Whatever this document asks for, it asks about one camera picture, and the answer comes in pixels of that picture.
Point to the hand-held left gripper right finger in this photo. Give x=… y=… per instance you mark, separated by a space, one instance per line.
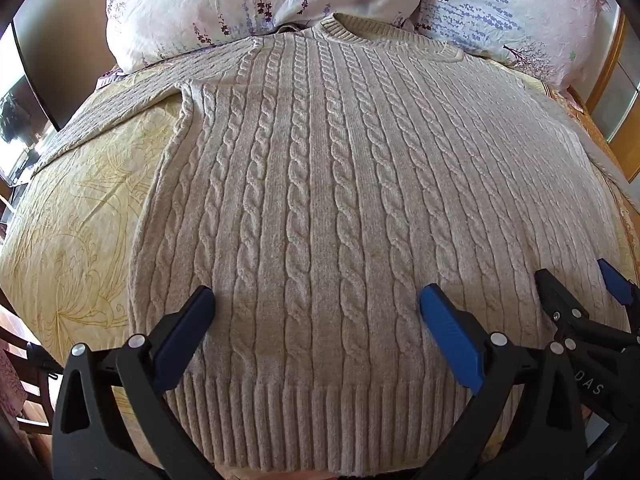
x=450 y=335

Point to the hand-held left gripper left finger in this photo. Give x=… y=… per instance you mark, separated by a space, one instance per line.
x=182 y=332

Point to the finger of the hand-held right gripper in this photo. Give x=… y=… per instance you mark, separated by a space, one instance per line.
x=557 y=300
x=617 y=282

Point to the dark wooden chair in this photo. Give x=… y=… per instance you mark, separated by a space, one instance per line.
x=30 y=360

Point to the yellow patterned bedsheet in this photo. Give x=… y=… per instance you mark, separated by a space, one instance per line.
x=75 y=210

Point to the wooden headboard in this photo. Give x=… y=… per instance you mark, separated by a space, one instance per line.
x=607 y=60

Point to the white pillow with blue flowers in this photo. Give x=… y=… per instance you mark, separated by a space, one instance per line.
x=510 y=10

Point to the white floral pillow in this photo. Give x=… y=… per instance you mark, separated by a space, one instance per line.
x=225 y=0

